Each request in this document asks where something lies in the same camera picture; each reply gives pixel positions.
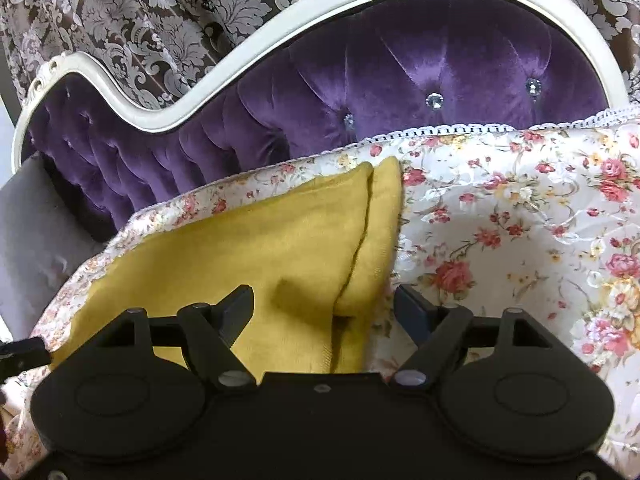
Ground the yellow knit garment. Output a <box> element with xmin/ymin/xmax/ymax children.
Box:
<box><xmin>50</xmin><ymin>156</ymin><xmax>404</xmax><ymax>376</ymax></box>

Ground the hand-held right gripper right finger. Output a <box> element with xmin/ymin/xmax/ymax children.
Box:
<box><xmin>392</xmin><ymin>284</ymin><xmax>552</xmax><ymax>389</ymax></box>

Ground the brown damask curtain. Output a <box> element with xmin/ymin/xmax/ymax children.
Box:
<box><xmin>0</xmin><ymin>0</ymin><xmax>640</xmax><ymax>111</ymax></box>

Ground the floral bedspread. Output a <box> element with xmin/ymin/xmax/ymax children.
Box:
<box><xmin>0</xmin><ymin>105</ymin><xmax>640</xmax><ymax>480</ymax></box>

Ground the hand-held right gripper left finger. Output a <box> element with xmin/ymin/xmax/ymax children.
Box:
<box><xmin>92</xmin><ymin>284</ymin><xmax>259</xmax><ymax>392</ymax></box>

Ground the grey cushion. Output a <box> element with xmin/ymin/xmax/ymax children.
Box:
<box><xmin>0</xmin><ymin>154</ymin><xmax>117</xmax><ymax>342</ymax></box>

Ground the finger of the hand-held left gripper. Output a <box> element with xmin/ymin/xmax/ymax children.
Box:
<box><xmin>0</xmin><ymin>336</ymin><xmax>52</xmax><ymax>377</ymax></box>

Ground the purple tufted headboard white frame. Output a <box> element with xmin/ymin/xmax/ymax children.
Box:
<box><xmin>12</xmin><ymin>0</ymin><xmax>632</xmax><ymax>243</ymax></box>

